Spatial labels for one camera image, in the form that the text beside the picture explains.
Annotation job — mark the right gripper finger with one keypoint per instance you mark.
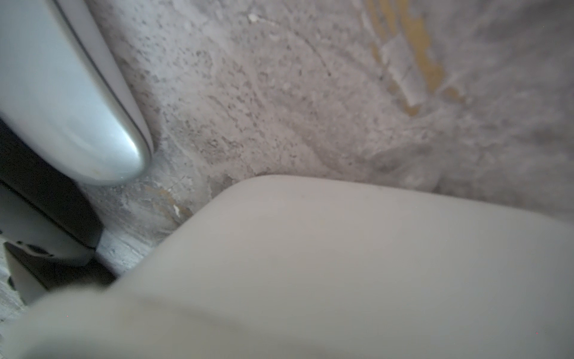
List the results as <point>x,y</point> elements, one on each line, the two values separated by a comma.
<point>49,229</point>

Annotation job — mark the silver mouse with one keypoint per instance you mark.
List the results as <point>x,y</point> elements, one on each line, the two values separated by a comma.
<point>64,95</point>

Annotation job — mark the white mouse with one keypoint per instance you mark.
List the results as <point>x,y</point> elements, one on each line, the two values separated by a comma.
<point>295,267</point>

